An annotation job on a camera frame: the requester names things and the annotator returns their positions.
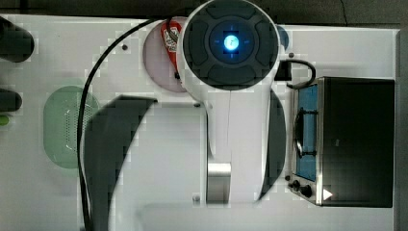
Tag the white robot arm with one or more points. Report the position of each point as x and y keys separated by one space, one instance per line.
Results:
x=227 y=56

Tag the grey round plate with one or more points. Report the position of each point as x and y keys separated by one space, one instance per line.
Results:
x=157 y=63

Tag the red ketchup bottle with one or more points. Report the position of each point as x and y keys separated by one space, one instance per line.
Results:
x=170 y=31

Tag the blue bowl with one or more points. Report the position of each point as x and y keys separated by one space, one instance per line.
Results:
x=284 y=38

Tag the green oval colander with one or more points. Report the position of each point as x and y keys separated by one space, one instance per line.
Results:
x=60 y=119

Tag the black cup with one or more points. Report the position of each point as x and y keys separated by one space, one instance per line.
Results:
x=10 y=101
x=16 y=44

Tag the green lime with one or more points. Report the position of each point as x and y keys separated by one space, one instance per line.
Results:
x=4 y=120

